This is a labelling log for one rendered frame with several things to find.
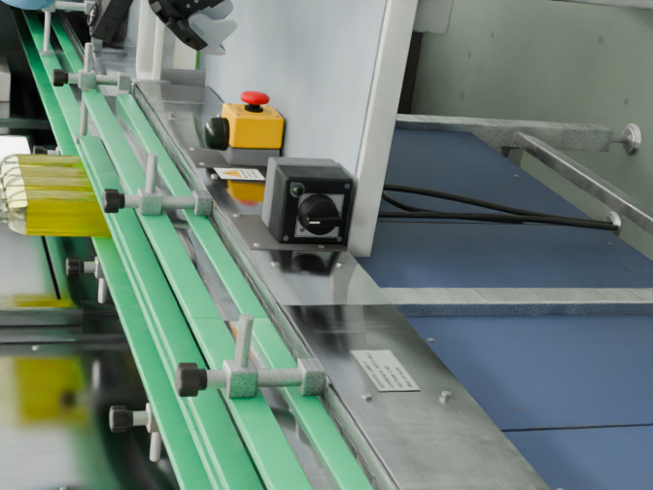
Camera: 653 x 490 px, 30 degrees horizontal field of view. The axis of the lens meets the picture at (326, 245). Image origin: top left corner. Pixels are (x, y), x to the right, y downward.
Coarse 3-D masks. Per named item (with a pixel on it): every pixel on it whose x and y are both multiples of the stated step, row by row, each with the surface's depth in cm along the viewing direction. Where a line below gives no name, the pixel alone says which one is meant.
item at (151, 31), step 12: (144, 0) 217; (144, 12) 217; (144, 24) 218; (156, 24) 203; (144, 36) 219; (156, 36) 203; (144, 48) 220; (156, 48) 204; (144, 60) 221; (156, 60) 205; (144, 72) 220; (156, 72) 206
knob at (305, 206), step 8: (304, 200) 136; (312, 200) 135; (320, 200) 135; (328, 200) 135; (304, 208) 135; (312, 208) 134; (320, 208) 135; (328, 208) 135; (336, 208) 135; (304, 216) 135; (312, 216) 134; (320, 216) 134; (328, 216) 135; (336, 216) 135; (304, 224) 135; (312, 224) 134; (320, 224) 134; (328, 224) 134; (336, 224) 135; (312, 232) 136; (320, 232) 136; (328, 232) 136
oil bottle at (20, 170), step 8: (8, 168) 190; (16, 168) 190; (24, 168) 191; (32, 168) 191; (40, 168) 192; (48, 168) 192; (56, 168) 193; (64, 168) 193; (72, 168) 194; (80, 168) 194; (8, 176) 188; (16, 176) 188; (48, 176) 189; (56, 176) 189; (64, 176) 190; (72, 176) 190; (80, 176) 191
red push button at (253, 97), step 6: (252, 90) 164; (240, 96) 163; (246, 96) 162; (252, 96) 162; (258, 96) 162; (264, 96) 163; (246, 102) 162; (252, 102) 162; (258, 102) 162; (264, 102) 163
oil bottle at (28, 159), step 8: (8, 160) 193; (16, 160) 193; (24, 160) 194; (32, 160) 194; (40, 160) 195; (48, 160) 195; (56, 160) 196; (64, 160) 196; (72, 160) 197; (80, 160) 197; (0, 168) 194; (0, 176) 193
